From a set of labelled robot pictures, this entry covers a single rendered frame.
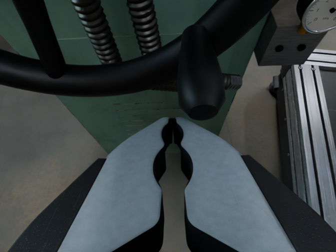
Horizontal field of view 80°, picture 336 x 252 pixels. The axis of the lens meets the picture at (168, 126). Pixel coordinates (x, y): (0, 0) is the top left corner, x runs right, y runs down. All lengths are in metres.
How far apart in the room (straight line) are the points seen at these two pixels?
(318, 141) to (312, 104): 0.14
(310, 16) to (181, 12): 0.17
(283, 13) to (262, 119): 0.68
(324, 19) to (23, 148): 1.09
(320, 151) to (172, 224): 0.54
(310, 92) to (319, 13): 0.55
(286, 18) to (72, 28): 0.33
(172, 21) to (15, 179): 0.91
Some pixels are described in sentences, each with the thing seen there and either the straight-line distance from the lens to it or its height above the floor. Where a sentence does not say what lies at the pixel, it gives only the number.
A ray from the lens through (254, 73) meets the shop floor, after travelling 1.17.
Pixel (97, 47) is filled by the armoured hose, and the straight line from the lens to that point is 0.23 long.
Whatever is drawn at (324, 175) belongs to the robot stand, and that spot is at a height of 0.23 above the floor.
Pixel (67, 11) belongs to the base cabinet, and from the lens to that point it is 0.38.
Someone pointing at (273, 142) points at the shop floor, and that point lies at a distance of 0.98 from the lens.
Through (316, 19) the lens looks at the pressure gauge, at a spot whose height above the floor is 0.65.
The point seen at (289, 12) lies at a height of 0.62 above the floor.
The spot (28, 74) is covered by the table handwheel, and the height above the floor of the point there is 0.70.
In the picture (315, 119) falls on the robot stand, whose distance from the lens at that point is 0.81.
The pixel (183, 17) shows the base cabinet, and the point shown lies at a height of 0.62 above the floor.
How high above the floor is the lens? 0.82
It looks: 62 degrees down
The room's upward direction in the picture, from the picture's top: 6 degrees counter-clockwise
